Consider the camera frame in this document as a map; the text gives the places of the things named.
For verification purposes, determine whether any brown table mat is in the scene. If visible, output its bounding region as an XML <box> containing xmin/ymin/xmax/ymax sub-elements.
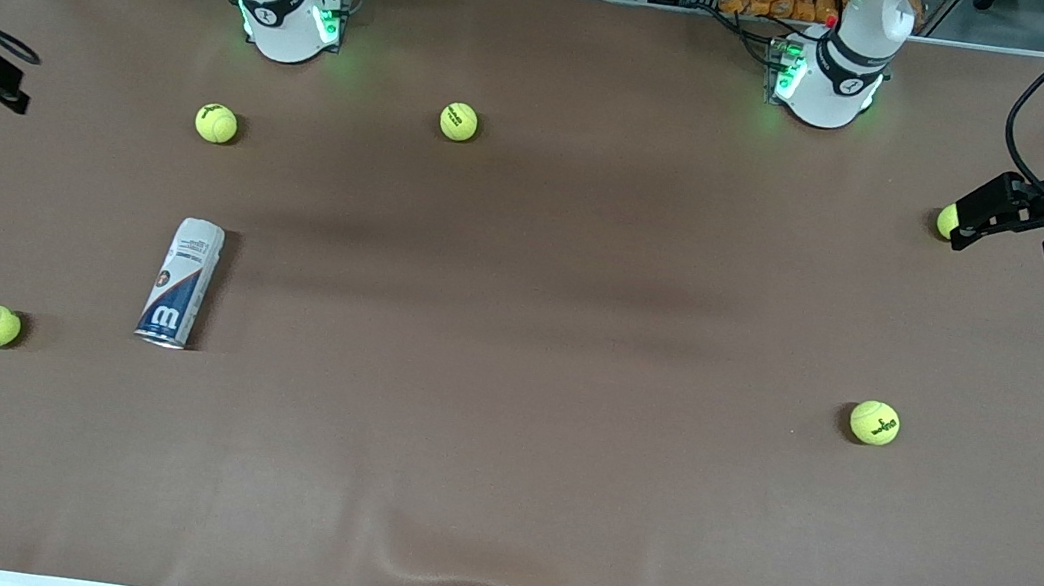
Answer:
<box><xmin>0</xmin><ymin>0</ymin><xmax>1044</xmax><ymax>586</ymax></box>

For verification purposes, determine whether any white blue tennis ball can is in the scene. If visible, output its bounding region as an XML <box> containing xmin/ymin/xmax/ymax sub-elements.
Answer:
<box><xmin>132</xmin><ymin>211</ymin><xmax>229</xmax><ymax>355</ymax></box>

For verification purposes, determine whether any yellow tennis ball Wilson print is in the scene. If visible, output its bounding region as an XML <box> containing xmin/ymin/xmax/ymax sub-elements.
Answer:
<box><xmin>846</xmin><ymin>397</ymin><xmax>904</xmax><ymax>449</ymax></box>

